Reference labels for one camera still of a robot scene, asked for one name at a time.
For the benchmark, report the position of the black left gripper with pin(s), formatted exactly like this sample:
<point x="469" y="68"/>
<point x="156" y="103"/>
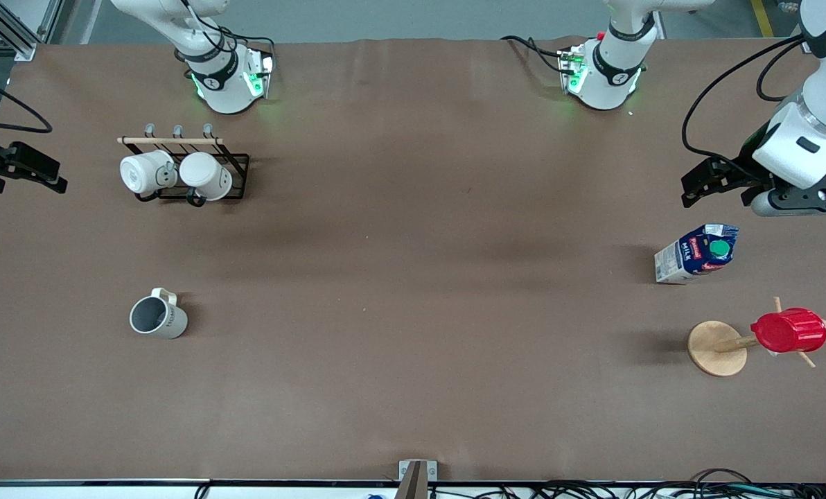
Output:
<point x="744" y="168"/>

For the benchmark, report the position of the blue white milk carton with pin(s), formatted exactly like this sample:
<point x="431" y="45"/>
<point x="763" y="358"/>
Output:
<point x="696" y="255"/>

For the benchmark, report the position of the grey ceramic mug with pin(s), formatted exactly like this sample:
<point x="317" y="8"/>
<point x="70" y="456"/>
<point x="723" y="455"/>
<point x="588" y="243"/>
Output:
<point x="158" y="317"/>

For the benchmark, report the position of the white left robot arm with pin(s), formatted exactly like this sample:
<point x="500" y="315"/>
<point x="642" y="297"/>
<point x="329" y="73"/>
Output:
<point x="818" y="132"/>

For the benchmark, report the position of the red plastic cup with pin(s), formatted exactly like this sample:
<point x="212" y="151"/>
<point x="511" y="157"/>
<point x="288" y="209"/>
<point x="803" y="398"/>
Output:
<point x="789" y="331"/>

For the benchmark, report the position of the white mug with face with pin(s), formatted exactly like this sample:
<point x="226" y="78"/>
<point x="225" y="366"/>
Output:
<point x="144" y="173"/>

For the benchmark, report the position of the wooden mug tree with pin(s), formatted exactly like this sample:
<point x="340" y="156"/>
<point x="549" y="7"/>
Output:
<point x="716" y="348"/>

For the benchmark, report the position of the aluminium frame post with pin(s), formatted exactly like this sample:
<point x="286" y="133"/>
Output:
<point x="18" y="31"/>

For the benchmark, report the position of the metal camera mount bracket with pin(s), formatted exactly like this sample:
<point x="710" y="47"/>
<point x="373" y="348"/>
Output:
<point x="416" y="475"/>

